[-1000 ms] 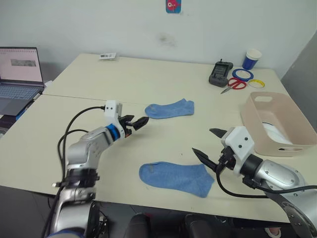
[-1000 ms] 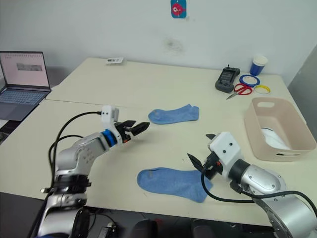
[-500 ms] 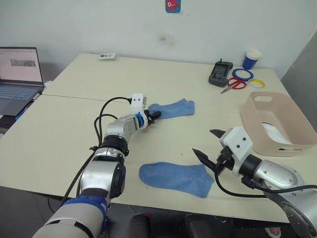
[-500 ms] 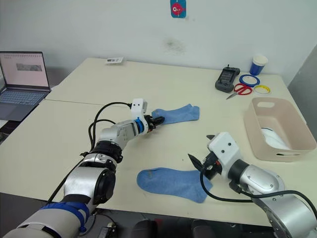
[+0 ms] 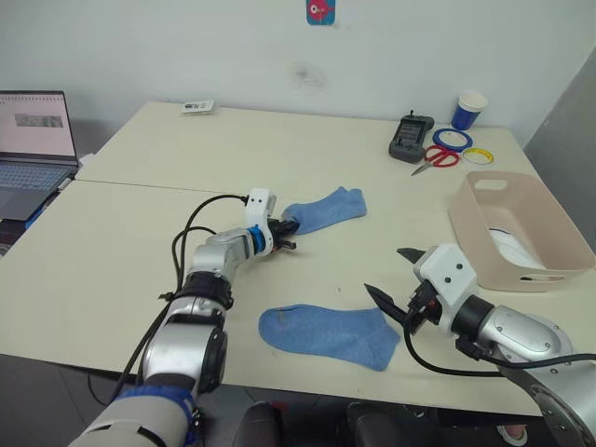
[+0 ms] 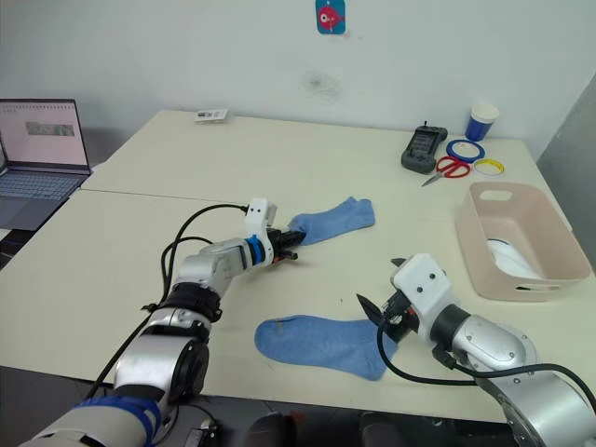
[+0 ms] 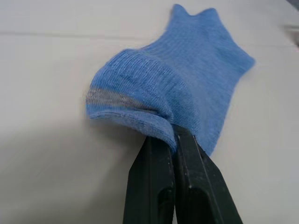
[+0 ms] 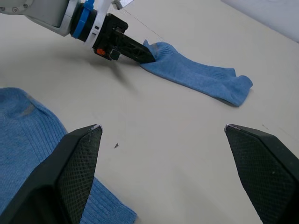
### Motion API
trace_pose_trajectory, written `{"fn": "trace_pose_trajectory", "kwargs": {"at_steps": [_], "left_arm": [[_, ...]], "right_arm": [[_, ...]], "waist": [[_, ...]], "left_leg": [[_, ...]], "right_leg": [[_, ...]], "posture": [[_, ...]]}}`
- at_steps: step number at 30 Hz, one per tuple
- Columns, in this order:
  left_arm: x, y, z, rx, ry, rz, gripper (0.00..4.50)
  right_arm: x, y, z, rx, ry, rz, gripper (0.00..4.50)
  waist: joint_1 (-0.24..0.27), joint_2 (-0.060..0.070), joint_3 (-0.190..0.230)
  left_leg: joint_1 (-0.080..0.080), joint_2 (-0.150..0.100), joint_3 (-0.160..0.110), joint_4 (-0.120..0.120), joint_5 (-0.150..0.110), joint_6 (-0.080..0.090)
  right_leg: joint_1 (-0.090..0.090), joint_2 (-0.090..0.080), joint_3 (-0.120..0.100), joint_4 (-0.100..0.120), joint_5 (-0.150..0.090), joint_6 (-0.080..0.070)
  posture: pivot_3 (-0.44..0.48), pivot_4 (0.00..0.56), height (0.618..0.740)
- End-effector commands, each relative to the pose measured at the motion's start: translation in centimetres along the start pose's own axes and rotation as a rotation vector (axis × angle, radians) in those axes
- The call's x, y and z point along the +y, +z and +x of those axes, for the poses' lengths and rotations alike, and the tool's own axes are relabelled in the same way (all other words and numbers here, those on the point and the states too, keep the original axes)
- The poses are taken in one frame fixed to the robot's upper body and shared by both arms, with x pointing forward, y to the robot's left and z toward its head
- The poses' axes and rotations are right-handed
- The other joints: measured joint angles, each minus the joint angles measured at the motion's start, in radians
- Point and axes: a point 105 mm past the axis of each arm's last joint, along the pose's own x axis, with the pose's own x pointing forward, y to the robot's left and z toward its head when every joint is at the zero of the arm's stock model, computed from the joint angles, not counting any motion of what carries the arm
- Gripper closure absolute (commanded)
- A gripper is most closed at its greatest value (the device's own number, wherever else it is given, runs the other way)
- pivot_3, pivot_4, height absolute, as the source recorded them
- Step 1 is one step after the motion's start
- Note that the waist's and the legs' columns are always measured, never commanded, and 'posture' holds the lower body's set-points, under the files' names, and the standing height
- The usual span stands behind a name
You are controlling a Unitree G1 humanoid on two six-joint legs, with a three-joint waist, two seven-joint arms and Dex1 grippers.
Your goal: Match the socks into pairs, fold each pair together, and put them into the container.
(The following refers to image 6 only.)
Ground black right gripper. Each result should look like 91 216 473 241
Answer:
355 257 421 345

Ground folded white sock pair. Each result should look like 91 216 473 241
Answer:
483 237 544 282

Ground black handheld controller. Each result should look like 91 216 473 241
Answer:
400 120 450 175

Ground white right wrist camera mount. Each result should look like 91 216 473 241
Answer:
389 252 463 342

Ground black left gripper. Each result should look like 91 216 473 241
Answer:
266 227 306 264

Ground blue tape ring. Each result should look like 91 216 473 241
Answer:
444 137 487 164

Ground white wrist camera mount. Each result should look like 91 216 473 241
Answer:
243 197 280 266
389 252 463 342

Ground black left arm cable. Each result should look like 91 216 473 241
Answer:
83 203 249 401

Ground yellow tape ring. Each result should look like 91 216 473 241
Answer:
471 157 507 180

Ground open grey laptop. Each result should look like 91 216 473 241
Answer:
0 98 94 232

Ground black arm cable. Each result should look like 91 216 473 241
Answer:
375 319 596 413
83 203 249 401

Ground blue fish wall sticker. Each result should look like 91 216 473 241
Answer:
314 0 347 35

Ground small white printed card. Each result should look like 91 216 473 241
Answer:
193 108 231 125

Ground light blue sock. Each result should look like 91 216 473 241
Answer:
286 196 376 247
253 314 400 383

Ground red handled scissors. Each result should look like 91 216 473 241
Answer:
420 155 473 188

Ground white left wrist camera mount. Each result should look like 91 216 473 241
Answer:
243 197 280 266

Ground blue and white paper cup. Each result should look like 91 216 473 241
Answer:
464 99 501 142

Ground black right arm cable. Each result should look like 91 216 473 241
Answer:
375 319 596 413

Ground pink plastic basket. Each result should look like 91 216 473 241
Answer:
454 181 593 303

